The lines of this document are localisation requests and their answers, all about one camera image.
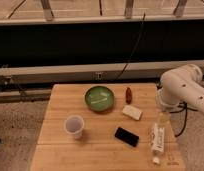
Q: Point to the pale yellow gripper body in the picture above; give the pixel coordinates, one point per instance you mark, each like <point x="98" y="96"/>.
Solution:
<point x="163" y="118"/>

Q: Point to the black eraser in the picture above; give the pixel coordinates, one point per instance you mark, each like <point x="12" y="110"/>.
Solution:
<point x="127" y="137"/>

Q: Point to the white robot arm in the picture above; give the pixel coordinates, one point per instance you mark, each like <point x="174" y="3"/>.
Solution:
<point x="181" y="84"/>

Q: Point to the white toothpaste tube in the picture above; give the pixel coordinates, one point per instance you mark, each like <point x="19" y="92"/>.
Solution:
<point x="157" y="143"/>

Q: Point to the white sponge block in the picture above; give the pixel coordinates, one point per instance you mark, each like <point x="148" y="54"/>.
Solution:
<point x="132" y="112"/>

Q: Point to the red-brown sausage toy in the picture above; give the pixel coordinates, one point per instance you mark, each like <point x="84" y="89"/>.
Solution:
<point x="128" y="95"/>

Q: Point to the green bowl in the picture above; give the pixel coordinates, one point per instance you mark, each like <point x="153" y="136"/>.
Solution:
<point x="99" y="98"/>

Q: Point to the white metal rail beam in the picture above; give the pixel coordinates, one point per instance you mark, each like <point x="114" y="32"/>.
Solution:
<point x="89" y="72"/>

